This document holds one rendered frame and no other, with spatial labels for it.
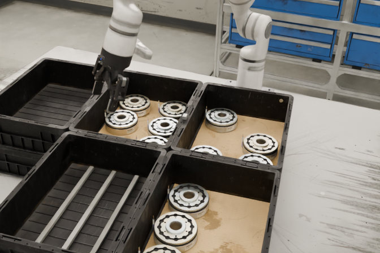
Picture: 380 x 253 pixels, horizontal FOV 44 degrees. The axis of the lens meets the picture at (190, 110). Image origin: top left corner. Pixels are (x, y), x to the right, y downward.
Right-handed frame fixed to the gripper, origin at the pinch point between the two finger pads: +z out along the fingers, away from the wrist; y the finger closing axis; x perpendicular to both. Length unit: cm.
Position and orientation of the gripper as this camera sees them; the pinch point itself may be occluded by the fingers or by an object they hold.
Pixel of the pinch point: (103, 101)
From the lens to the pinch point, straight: 120.0
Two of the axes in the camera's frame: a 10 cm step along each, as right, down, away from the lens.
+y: 5.1, 5.1, -6.9
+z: -3.2, 8.6, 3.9
